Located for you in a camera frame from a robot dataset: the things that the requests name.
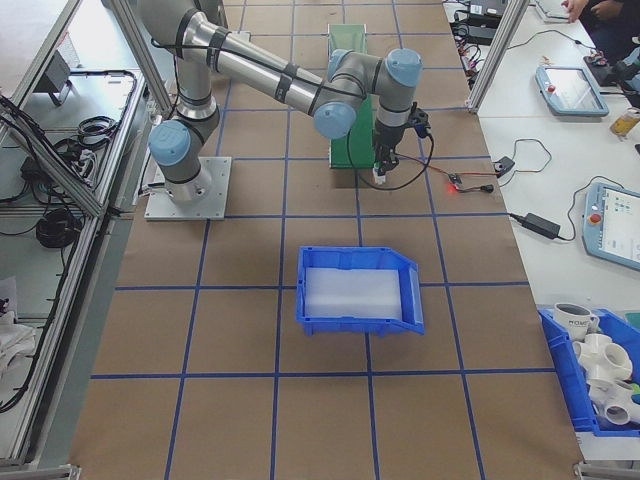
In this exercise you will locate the small black power brick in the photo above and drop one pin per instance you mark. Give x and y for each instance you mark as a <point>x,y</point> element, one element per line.
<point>30,167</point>

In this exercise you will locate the yellow drink container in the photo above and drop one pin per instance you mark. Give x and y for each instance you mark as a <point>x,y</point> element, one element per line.
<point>625,125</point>

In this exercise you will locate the flat black device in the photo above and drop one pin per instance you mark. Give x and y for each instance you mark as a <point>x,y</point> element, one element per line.
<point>475,32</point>

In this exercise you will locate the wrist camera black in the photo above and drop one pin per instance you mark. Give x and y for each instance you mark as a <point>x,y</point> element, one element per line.
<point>419,122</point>

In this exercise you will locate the person in dark clothing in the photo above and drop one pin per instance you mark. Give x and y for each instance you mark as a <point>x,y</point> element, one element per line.
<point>612,30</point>

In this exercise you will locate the green conveyor belt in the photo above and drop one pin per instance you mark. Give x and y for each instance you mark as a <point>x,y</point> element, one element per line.
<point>342,155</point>

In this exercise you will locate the white square base plate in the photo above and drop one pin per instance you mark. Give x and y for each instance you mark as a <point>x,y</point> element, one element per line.
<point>244,36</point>
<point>215,200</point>

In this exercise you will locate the black power adapter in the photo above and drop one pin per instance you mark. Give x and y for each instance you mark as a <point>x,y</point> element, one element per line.
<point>541,225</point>

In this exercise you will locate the black joystick controller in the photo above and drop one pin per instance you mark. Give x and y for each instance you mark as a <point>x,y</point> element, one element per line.
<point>605,72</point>

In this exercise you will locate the small green item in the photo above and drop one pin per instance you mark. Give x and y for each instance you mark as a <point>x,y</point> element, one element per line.
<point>636,395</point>

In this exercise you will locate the white tray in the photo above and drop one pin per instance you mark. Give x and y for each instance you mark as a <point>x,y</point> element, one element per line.
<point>550,10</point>

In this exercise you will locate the white cloth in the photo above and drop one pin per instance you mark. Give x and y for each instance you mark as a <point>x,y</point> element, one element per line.
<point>12,340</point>

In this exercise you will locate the blue open-front bin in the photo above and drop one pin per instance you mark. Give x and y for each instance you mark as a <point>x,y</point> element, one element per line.
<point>360,327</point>

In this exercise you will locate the small black box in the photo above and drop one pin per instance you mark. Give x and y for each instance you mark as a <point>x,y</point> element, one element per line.
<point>504,165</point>

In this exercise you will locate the aluminium profile post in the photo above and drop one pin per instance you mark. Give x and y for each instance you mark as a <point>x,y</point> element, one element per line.
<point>492,55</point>

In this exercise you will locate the white PVC pipe fitting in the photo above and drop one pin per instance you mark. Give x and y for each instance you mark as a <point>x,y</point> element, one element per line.
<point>612,405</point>
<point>602,352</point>

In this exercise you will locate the black device with label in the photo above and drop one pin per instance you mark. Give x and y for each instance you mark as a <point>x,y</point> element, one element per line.
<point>485,6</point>

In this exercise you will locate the grey teach pendant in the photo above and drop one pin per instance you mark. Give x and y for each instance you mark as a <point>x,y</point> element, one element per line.
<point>615,225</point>
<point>570,90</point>

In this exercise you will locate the V-shaped aluminium frame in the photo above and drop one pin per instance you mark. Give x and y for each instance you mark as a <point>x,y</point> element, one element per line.
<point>60,172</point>

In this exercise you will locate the large blue storage bin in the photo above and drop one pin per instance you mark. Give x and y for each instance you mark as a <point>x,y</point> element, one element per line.
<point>570,390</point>

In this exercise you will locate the white printed mug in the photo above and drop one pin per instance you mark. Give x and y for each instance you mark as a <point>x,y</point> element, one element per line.
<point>570,320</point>

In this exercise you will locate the teal flat item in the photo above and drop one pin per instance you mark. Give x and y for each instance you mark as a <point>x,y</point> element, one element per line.
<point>633,318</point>

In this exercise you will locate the denim sleeved forearm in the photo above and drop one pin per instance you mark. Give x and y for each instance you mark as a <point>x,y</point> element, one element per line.
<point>631,62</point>

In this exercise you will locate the grey metal box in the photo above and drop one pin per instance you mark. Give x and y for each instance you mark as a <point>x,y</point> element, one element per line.
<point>52,77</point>

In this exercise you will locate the small circuit board red light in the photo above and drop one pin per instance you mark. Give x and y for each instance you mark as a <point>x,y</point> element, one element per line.
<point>455,179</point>

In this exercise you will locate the black barrel plug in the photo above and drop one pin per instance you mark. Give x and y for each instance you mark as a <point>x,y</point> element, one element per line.
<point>485,189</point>

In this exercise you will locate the white side table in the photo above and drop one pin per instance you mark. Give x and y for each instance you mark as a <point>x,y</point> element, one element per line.
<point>550,280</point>

